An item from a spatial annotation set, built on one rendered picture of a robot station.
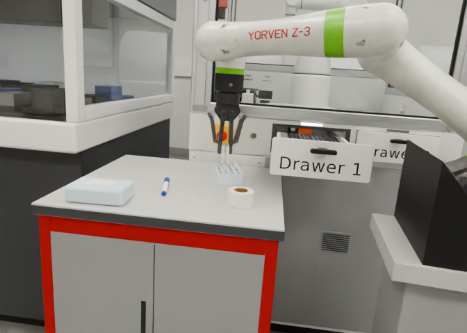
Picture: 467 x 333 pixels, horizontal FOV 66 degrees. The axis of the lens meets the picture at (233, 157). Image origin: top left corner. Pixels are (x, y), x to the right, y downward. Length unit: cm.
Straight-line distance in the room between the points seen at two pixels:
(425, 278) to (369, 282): 84
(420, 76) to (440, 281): 51
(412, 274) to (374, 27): 53
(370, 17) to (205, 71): 70
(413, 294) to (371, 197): 67
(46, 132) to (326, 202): 105
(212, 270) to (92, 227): 31
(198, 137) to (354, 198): 65
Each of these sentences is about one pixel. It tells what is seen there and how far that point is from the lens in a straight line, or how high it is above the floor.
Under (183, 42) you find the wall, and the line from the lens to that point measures 484.
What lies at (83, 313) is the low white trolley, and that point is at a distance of 110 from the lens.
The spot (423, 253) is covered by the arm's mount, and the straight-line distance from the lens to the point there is 81.
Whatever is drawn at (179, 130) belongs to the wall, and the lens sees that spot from 489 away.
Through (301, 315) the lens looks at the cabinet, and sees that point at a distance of 170.
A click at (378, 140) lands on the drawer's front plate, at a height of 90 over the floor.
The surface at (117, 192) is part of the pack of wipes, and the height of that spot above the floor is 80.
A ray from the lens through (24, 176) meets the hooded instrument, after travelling 155.
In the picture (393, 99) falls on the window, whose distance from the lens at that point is 146.
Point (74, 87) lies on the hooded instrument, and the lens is 132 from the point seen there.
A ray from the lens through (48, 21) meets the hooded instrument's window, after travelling 136.
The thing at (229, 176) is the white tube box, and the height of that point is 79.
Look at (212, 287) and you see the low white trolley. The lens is 94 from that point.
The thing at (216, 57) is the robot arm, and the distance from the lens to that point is 102.
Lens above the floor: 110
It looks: 13 degrees down
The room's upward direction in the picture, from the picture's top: 4 degrees clockwise
